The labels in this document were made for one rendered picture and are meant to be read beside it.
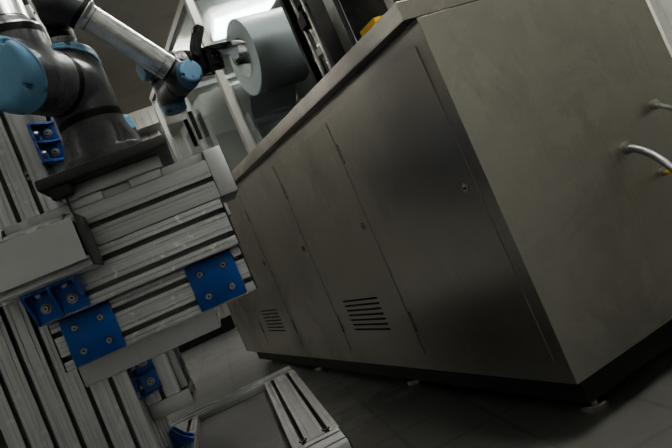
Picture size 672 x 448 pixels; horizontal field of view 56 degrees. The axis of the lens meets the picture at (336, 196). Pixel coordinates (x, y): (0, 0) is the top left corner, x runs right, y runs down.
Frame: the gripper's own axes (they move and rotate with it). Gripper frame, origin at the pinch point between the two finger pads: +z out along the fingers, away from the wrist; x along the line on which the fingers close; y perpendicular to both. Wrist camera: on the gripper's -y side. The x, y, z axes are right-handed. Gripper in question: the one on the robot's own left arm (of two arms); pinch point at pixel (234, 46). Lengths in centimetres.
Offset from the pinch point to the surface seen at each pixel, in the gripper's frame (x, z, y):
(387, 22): 93, -27, 23
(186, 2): -33.3, 7.9, -27.8
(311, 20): 37.3, 3.4, 5.4
